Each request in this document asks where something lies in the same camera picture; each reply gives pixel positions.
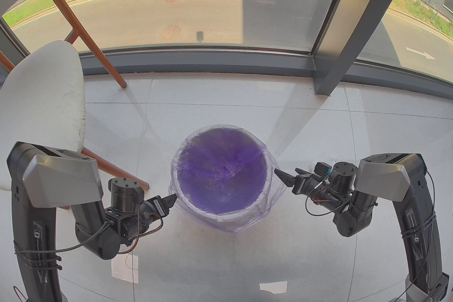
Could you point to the white chair with wooden legs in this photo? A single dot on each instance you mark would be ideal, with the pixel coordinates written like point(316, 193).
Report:
point(46, 99)

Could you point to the window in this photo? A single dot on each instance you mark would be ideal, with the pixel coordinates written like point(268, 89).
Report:
point(212, 10)

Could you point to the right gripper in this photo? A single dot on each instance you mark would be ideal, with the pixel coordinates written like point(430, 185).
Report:
point(311, 185)

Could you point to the white trash bin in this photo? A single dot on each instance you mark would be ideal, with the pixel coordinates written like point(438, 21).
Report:
point(226, 218)

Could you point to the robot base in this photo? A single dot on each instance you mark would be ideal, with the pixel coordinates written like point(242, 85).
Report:
point(412, 295)

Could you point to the purple plastic bag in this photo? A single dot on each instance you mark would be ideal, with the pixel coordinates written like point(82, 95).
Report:
point(219, 173)

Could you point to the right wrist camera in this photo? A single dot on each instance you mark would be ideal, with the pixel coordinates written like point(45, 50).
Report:
point(322, 169)

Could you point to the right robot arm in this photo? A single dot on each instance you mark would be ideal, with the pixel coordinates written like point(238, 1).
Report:
point(382, 173)

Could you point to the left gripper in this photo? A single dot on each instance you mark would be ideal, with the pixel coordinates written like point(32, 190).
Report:
point(154, 210)

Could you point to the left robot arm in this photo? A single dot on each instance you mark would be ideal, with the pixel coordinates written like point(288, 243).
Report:
point(60, 180)

